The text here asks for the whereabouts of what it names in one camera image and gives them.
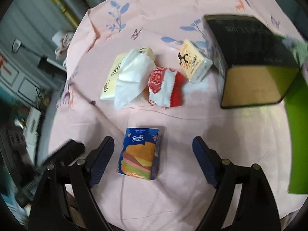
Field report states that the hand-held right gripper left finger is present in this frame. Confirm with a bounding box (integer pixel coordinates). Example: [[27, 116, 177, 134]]
[[29, 136, 115, 231]]

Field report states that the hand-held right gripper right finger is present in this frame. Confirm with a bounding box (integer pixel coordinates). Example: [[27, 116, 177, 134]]
[[192, 136, 282, 231]]

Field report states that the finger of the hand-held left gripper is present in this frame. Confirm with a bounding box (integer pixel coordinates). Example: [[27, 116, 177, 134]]
[[41, 139, 85, 167]]

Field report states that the blue tissue pack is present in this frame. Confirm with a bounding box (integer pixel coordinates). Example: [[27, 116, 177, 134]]
[[117, 126, 162, 181]]

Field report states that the green cardboard box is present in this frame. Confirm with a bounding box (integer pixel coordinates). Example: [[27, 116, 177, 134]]
[[277, 35, 308, 195]]

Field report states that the pink printed tablecloth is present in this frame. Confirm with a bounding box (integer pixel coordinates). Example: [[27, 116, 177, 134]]
[[56, 0, 308, 223]]

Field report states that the white cabinet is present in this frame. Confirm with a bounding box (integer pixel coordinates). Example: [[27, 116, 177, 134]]
[[0, 48, 58, 106]]

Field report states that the red and white packet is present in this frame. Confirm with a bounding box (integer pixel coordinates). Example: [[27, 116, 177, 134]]
[[143, 66, 187, 109]]

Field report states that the cream tissue pack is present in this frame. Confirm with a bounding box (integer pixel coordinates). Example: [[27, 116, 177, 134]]
[[100, 47, 157, 111]]

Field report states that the yellow deer print tissue pack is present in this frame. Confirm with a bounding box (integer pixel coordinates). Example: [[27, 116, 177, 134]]
[[177, 39, 213, 84]]

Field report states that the floral cloth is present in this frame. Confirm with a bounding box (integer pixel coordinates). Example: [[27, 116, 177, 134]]
[[55, 32, 75, 61]]

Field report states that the black and gold tin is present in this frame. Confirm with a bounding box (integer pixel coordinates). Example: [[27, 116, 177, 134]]
[[202, 14, 301, 109]]

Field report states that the grey curtain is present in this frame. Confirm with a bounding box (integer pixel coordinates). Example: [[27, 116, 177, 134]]
[[5, 0, 113, 53]]

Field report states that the yellow patterned curtain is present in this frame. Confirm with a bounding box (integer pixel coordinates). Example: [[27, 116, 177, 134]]
[[40, 0, 87, 27]]

